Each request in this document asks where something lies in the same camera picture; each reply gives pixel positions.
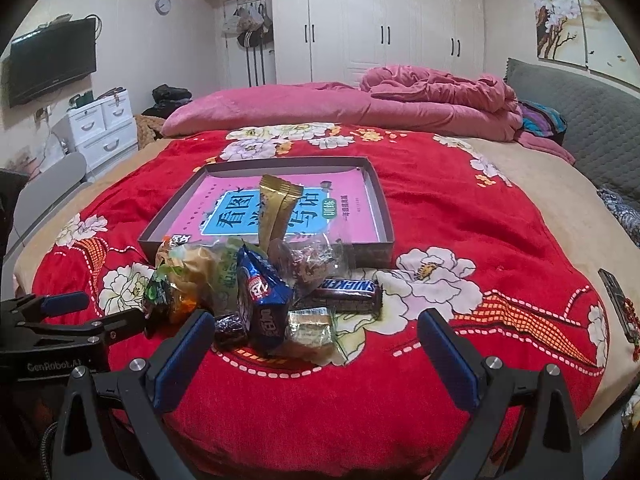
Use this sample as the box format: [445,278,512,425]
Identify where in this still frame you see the white drawer cabinet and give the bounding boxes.
[58,89,138,170]

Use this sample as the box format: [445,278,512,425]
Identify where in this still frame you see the floral wall painting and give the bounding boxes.
[533,0,639,87]

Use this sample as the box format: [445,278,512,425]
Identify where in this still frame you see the black green cartoon snack packet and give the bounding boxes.
[142,268,174,323]

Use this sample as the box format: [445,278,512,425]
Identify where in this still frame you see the hanging bags and hats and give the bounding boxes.
[222,1,273,49]

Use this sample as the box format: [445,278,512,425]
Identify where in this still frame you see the dark clothes pile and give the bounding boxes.
[142,84,192,119]

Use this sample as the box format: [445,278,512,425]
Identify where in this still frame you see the brown knitted blanket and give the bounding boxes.
[134,115,165,151]

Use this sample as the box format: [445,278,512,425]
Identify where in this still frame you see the grey quilted headboard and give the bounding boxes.
[506,58,639,208]

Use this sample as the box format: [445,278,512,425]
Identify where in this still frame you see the gold wrapped snack stick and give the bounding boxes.
[258,174,304,252]

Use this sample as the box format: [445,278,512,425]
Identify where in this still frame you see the round wall clock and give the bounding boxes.
[154,0,171,16]

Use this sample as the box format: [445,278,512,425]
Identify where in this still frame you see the small yellow wrapped cake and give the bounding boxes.
[284,307,335,358]

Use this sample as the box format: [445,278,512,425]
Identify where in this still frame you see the green clear pastry bag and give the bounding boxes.
[154,237,243,318]

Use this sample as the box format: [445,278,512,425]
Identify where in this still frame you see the small dark wrapped candy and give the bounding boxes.
[214,312,247,348]

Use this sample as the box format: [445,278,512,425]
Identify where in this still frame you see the blue Oreo cookie packet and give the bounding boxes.
[236,245,293,353]

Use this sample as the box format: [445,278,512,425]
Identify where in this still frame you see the wall mounted black television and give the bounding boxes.
[8,18,96,107]

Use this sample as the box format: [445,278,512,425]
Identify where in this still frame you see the orange wrapped cake snack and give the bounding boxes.
[167,284,200,325]

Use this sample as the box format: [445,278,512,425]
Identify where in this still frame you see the pink quilt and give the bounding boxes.
[160,65,575,165]

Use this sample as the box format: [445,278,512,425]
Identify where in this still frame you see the Snickers chocolate bar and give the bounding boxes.
[297,278,383,318]

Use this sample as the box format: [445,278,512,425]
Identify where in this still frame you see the white wardrobe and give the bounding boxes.
[193,0,486,86]

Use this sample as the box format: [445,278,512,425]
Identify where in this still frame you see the colourful folded clothes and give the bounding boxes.
[518,100,567,145]

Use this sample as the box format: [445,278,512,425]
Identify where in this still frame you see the pink and blue book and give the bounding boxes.
[160,167,381,244]

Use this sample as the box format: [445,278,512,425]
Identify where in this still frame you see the dark shallow cardboard box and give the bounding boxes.
[138,156,395,268]

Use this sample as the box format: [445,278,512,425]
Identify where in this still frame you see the clear wrapped walnut snack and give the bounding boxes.
[268,234,355,302]

